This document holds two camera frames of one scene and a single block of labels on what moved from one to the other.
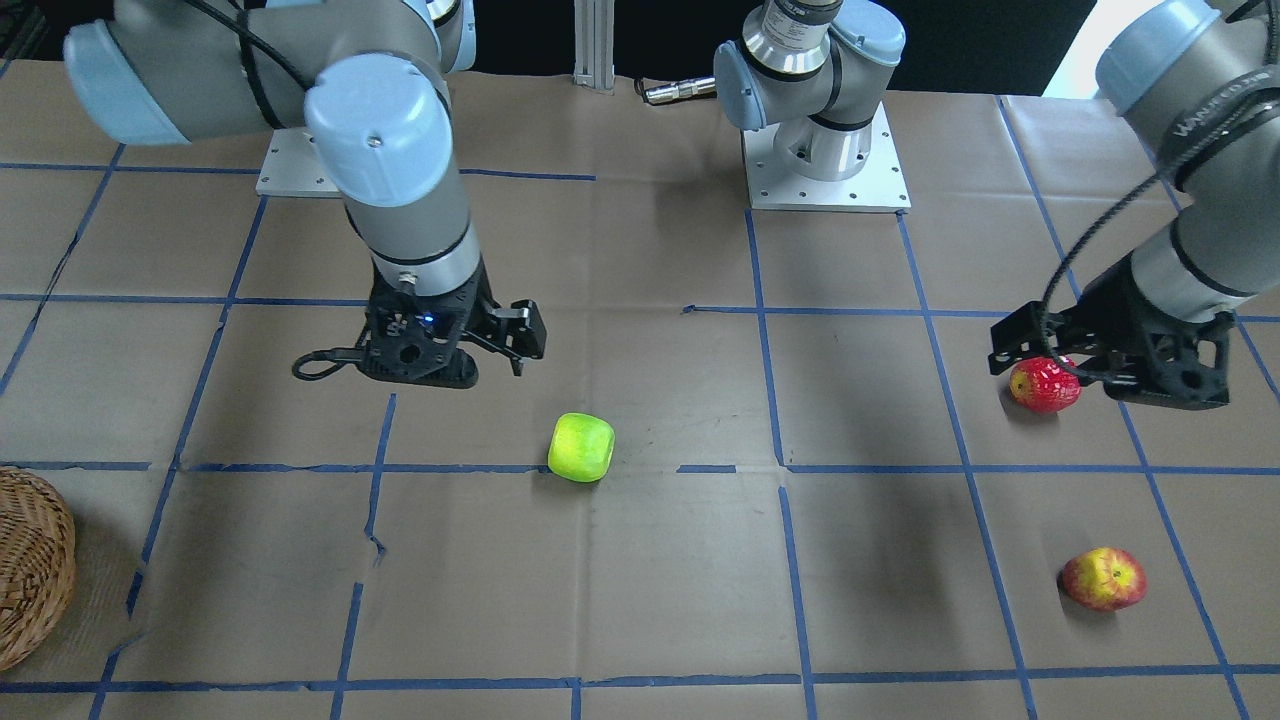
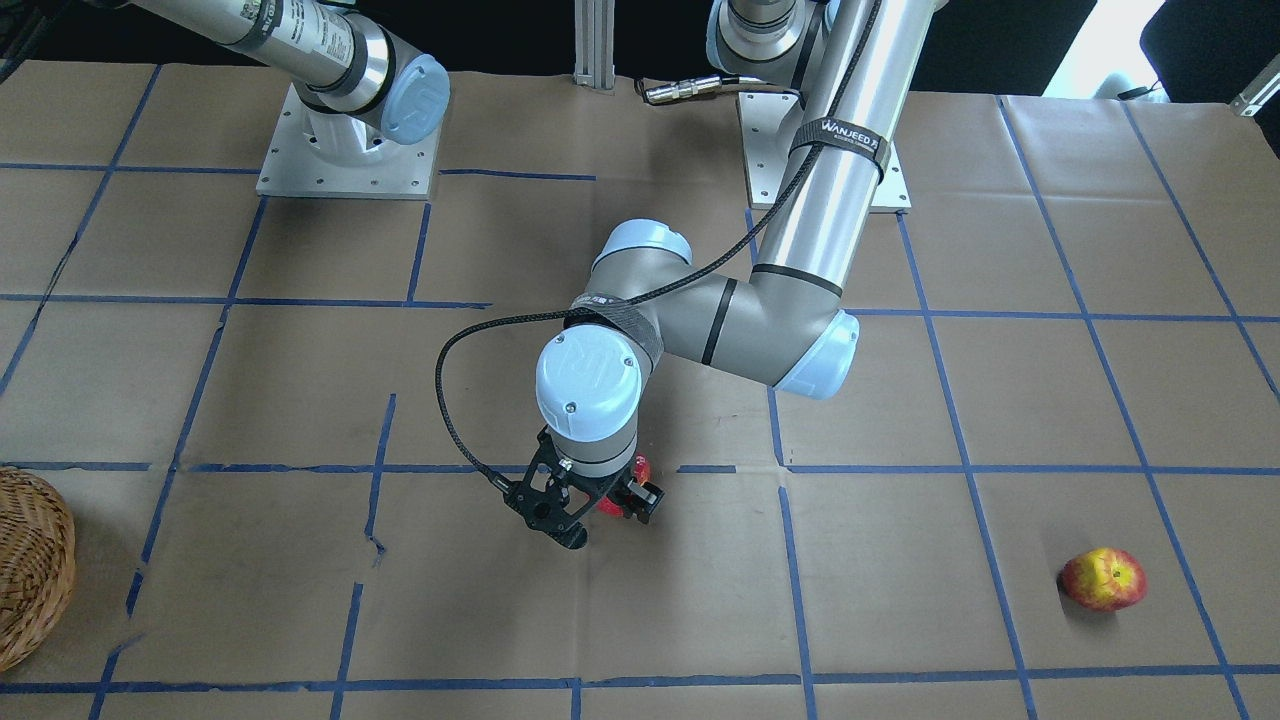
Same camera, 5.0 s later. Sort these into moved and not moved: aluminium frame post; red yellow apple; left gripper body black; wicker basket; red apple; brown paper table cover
Moved: red apple; left gripper body black
Not moved: brown paper table cover; wicker basket; aluminium frame post; red yellow apple
